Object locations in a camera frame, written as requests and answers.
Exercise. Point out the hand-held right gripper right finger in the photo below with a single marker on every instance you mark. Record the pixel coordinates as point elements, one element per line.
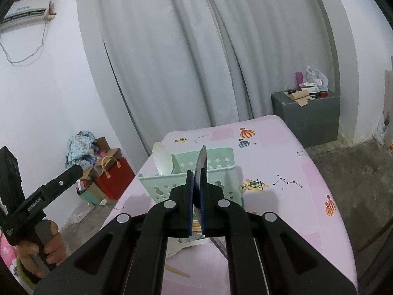
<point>203,202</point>

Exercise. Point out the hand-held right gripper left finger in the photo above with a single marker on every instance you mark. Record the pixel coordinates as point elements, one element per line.
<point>190,202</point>

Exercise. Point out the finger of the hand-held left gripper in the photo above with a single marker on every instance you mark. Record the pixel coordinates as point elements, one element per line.
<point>66,178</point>

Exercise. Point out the green star-cutout utensil basket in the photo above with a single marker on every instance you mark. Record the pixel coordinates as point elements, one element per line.
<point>159,187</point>

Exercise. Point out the steel kitchen knife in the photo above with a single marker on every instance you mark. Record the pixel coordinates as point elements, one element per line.
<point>201,163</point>

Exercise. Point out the pale green round bowl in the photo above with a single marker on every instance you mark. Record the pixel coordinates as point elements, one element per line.
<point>176,249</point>

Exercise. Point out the wooden chopstick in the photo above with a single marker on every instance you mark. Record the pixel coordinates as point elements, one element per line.
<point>178,271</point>

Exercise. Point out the person's left forearm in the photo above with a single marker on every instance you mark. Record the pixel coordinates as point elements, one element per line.
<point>26,279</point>

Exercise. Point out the person's left hand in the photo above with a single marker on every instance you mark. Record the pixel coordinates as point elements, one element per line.
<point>56,249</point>

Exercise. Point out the teal paper bag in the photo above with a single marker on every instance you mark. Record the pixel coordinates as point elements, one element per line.
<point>93,195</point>

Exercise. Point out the red gift bag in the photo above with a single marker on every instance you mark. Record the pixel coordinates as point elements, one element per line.
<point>115,181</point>

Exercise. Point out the pale green plate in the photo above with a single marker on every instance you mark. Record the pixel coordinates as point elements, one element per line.
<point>161,156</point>

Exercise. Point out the pink floral clothing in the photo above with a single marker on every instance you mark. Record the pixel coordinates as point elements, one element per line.
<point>7,258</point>

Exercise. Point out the pink printed tablecloth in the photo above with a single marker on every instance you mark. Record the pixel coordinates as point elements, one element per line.
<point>291,209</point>

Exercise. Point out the grey cabinet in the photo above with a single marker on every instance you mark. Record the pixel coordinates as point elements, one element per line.
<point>307,119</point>

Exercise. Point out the small dark jar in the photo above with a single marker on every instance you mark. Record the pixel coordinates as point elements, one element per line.
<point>291,90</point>

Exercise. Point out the brown paper roll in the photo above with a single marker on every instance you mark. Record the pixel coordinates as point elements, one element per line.
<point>299,95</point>

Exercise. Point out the grey curtain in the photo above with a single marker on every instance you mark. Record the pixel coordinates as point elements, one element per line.
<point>153,52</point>
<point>276,37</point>

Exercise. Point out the purple cup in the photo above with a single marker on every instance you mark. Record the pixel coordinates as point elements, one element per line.
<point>299,80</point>

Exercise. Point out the flat white box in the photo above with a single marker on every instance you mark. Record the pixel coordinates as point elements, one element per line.
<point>310,86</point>

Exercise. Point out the small red jar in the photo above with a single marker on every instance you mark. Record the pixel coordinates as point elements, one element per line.
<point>323,93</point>

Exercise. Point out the white plastic bag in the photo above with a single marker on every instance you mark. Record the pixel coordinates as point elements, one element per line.
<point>316,75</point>

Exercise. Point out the white air conditioner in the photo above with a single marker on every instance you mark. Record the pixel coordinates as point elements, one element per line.
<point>27,10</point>

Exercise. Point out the crumpled white bag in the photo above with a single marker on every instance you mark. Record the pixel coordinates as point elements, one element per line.
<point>379,132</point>

